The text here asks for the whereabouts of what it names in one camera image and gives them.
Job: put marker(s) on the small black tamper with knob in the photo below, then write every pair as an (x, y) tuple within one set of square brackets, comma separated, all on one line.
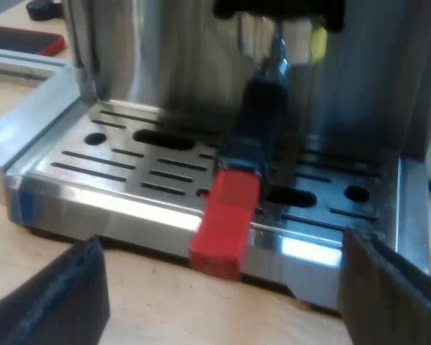
[(45, 10)]

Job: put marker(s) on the flat black slab red-edged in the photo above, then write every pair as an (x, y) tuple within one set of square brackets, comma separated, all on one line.
[(21, 41)]

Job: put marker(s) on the steel espresso machine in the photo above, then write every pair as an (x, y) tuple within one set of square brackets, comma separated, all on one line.
[(136, 54)]

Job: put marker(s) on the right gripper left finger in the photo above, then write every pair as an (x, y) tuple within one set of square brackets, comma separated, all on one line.
[(57, 298)]

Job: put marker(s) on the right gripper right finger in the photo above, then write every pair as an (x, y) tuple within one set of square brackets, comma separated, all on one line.
[(391, 298)]

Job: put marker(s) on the aluminium rail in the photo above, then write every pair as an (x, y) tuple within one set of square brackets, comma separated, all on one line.
[(18, 61)]

